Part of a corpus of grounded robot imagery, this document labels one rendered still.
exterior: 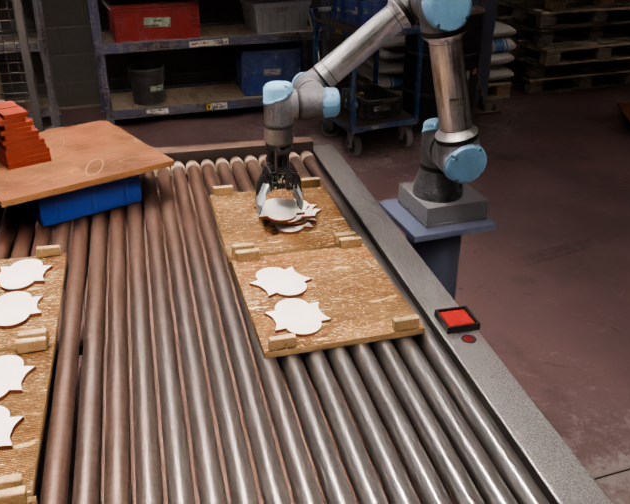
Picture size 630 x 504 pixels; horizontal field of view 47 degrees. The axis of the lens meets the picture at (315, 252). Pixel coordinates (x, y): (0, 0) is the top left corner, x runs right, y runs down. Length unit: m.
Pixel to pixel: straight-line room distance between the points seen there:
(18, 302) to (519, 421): 1.09
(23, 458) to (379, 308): 0.78
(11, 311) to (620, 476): 1.99
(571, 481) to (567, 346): 2.03
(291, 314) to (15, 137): 1.04
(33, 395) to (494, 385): 0.87
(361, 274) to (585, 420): 1.41
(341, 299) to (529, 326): 1.84
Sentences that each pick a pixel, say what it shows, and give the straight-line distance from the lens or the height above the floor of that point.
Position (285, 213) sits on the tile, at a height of 0.98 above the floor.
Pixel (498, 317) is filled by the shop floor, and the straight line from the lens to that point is 3.43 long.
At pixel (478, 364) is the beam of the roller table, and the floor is 0.92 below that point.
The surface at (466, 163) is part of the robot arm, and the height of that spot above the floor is 1.10.
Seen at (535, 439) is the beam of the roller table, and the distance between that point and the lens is 1.38.
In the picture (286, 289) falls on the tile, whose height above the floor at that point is 0.94.
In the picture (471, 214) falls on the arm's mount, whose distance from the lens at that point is 2.22.
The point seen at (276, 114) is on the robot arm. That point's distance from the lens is 1.85.
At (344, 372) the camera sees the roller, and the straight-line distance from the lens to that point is 1.47.
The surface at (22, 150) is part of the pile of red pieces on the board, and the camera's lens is 2.27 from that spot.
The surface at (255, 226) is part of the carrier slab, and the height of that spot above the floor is 0.94.
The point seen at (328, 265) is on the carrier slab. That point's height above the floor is 0.94.
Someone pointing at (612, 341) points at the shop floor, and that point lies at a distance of 3.42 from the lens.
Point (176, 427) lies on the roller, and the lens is 1.36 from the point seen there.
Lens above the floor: 1.80
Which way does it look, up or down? 28 degrees down
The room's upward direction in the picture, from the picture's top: straight up
